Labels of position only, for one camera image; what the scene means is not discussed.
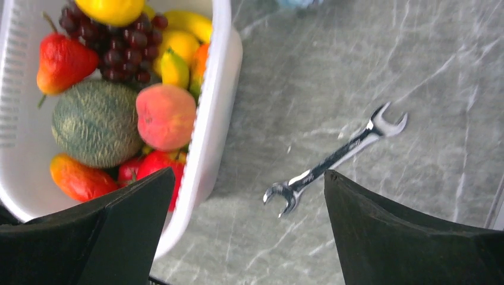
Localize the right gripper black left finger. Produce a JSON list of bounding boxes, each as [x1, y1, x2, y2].
[[1, 168, 175, 284]]

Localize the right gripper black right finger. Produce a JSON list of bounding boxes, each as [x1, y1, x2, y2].
[[325, 170, 503, 284]]

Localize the pink fake peach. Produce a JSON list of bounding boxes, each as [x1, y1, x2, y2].
[[136, 84, 197, 151]]

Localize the red fake strawberry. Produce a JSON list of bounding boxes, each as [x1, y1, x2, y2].
[[36, 12, 99, 108]]

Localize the dark purple fake grapes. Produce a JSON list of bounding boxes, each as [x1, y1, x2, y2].
[[59, 1, 168, 84]]

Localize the yellow fake lemon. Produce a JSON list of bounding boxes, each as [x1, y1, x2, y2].
[[74, 0, 146, 27]]

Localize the orange red fake mango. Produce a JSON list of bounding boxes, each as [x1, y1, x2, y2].
[[49, 153, 118, 202]]

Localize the red fake apple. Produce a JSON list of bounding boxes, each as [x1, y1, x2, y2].
[[118, 150, 187, 213]]

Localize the green fake cantaloupe melon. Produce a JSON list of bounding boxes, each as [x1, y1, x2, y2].
[[52, 79, 144, 168]]

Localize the yellow green fake mango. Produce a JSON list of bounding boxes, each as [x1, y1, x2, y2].
[[188, 43, 210, 103]]

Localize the yellow fake banana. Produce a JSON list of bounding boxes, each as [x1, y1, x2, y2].
[[164, 10, 213, 43]]

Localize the silver open-end wrench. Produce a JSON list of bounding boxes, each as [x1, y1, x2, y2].
[[262, 102, 408, 218]]

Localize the white plastic basket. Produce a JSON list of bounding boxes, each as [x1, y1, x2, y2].
[[1, 1, 242, 258]]

